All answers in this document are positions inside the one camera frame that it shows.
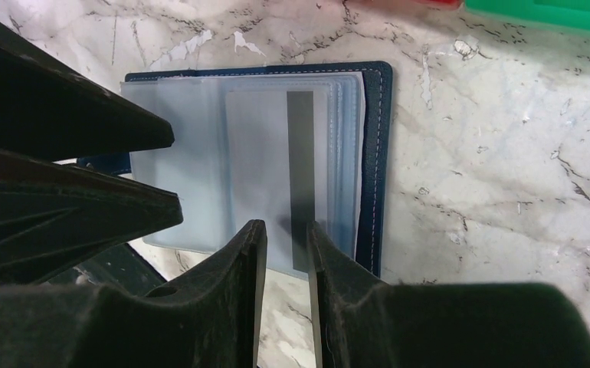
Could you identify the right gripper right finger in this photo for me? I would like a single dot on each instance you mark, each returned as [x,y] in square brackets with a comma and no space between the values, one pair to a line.
[362,321]

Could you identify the navy blue card holder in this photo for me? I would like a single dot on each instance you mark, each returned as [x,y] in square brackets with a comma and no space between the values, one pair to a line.
[196,167]

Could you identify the red plastic bin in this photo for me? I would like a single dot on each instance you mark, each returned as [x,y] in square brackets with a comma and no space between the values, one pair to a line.
[401,4]

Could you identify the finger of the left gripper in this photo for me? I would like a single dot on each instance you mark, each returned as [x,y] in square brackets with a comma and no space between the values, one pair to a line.
[53,217]
[49,111]

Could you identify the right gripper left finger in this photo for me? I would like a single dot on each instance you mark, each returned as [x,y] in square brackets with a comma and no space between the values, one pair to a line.
[209,316]

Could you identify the green plastic bin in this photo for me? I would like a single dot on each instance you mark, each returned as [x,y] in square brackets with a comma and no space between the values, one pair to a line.
[574,14]

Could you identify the white card with black stripe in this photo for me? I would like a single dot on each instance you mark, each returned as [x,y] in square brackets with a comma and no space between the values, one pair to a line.
[278,160]

